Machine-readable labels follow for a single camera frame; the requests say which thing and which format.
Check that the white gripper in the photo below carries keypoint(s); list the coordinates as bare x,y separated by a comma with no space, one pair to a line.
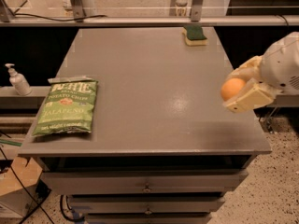
280,66

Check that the orange fruit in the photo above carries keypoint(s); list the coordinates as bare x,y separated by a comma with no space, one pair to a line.
232,87

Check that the green jalapeno chip bag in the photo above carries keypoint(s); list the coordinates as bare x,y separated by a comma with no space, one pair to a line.
69,106

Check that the green yellow sponge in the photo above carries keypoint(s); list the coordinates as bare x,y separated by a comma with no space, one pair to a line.
194,35

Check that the grey drawer cabinet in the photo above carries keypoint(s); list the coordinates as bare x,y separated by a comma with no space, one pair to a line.
163,149

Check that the white pump bottle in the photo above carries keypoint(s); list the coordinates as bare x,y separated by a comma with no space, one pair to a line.
18,80

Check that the cardboard box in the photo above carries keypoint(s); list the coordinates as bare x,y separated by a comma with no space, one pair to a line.
16,186

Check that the grey metal shelf rail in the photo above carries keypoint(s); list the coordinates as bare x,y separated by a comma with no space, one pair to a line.
262,20

